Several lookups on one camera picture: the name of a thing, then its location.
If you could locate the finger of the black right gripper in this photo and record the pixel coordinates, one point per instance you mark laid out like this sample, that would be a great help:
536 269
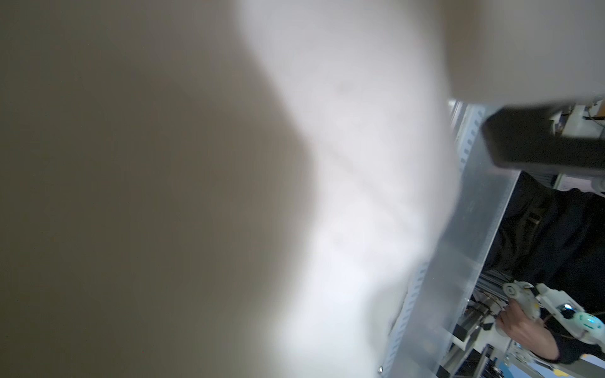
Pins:
521 138

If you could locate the white teleoperation controller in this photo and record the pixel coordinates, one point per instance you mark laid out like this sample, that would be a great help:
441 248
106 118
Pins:
583 326

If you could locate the aluminium frame rail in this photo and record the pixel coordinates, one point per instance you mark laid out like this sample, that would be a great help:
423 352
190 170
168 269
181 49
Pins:
441 288

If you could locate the white shirt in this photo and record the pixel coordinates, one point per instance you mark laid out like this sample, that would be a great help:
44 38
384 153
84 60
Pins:
243 188

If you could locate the operator hand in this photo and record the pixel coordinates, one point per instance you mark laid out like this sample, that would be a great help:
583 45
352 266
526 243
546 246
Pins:
532 335

